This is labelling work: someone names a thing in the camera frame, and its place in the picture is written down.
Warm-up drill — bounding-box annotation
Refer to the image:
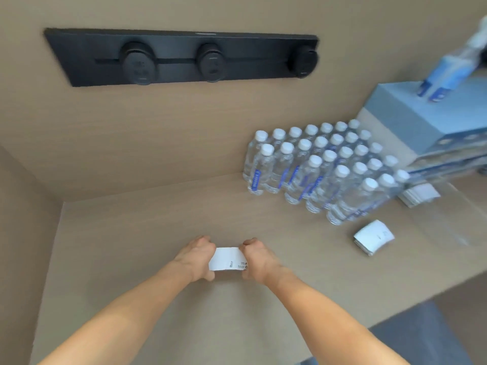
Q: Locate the person's left forearm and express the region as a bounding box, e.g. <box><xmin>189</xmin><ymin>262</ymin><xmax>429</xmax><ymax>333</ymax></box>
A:
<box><xmin>38</xmin><ymin>262</ymin><xmax>193</xmax><ymax>365</ymax></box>

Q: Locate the curled stack of white labels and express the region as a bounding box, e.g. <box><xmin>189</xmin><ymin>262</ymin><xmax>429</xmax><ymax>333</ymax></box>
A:
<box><xmin>353</xmin><ymin>219</ymin><xmax>395</xmax><ymax>257</ymax></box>

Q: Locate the person's right hand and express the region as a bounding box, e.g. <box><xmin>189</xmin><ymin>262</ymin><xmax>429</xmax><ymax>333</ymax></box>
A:
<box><xmin>239</xmin><ymin>237</ymin><xmax>287</xmax><ymax>288</ymax></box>

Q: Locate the flat stack of white labels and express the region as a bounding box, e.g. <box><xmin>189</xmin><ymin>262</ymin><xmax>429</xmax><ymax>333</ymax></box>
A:
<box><xmin>397</xmin><ymin>182</ymin><xmax>442</xmax><ymax>209</ymax></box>

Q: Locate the black wall power track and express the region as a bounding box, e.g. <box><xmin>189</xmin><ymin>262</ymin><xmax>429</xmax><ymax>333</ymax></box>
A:
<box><xmin>43</xmin><ymin>28</ymin><xmax>319</xmax><ymax>88</ymax></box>

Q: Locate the person's right forearm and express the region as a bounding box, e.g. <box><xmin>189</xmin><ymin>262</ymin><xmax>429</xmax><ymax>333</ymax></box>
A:
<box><xmin>264</xmin><ymin>267</ymin><xmax>411</xmax><ymax>365</ymax></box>

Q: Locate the blue printed carton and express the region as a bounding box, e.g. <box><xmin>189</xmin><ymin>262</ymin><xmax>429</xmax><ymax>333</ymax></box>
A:
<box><xmin>408</xmin><ymin>145</ymin><xmax>487</xmax><ymax>184</ymax></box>

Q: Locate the clear plastic sheet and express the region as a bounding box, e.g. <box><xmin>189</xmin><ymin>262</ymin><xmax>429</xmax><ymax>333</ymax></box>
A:
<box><xmin>409</xmin><ymin>175</ymin><xmax>487</xmax><ymax>248</ymax></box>

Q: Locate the large blue cardboard box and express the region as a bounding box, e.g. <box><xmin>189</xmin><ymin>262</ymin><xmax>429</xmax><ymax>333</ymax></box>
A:
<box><xmin>359</xmin><ymin>77</ymin><xmax>487</xmax><ymax>164</ymax></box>

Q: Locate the group of clear water bottles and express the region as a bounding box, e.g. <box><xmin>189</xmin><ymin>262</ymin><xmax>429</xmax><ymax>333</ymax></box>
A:
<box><xmin>242</xmin><ymin>118</ymin><xmax>411</xmax><ymax>227</ymax></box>

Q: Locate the blue and white spray bottle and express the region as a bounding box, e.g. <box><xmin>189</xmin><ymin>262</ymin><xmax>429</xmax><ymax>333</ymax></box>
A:
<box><xmin>416</xmin><ymin>15</ymin><xmax>487</xmax><ymax>103</ymax></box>

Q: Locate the white paper label strip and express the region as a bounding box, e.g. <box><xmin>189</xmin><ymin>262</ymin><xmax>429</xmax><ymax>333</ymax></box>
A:
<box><xmin>208</xmin><ymin>246</ymin><xmax>249</xmax><ymax>272</ymax></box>

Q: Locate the round black socket adapter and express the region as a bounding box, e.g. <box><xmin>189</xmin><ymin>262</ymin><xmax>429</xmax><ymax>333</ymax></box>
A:
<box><xmin>291</xmin><ymin>45</ymin><xmax>319</xmax><ymax>79</ymax></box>
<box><xmin>195</xmin><ymin>43</ymin><xmax>224</xmax><ymax>83</ymax></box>
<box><xmin>119</xmin><ymin>42</ymin><xmax>156</xmax><ymax>86</ymax></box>

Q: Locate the person's left hand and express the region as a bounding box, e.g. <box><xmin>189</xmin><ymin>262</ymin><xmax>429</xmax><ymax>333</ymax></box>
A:
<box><xmin>172</xmin><ymin>235</ymin><xmax>218</xmax><ymax>284</ymax></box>

